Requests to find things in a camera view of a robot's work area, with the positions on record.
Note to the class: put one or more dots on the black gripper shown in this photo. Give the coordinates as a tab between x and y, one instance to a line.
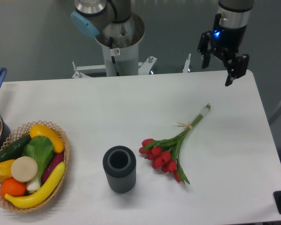
225	43

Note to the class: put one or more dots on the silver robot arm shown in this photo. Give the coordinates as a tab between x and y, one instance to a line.
232	14

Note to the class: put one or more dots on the red tulip bouquet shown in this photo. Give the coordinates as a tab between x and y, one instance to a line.
165	153

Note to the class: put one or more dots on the dark grey ribbed vase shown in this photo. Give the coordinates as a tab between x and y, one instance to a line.
119	164

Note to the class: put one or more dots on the purple sweet potato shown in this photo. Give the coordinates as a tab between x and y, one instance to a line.
53	163

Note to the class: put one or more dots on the yellow squash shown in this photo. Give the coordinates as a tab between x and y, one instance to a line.
42	130

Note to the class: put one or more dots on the green leafy lettuce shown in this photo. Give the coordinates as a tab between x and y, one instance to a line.
40	148

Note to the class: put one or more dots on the green cucumber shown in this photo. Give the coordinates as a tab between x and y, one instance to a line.
15	149

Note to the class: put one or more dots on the beige round disc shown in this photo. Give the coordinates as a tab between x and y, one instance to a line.
24	169

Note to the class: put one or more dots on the yellow banana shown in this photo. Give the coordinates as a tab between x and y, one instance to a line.
33	200

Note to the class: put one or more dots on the orange fruit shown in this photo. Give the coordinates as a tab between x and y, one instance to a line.
13	188

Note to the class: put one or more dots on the yellow bell pepper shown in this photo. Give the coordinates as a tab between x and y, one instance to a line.
5	170

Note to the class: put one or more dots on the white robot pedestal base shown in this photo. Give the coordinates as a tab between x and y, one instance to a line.
117	30

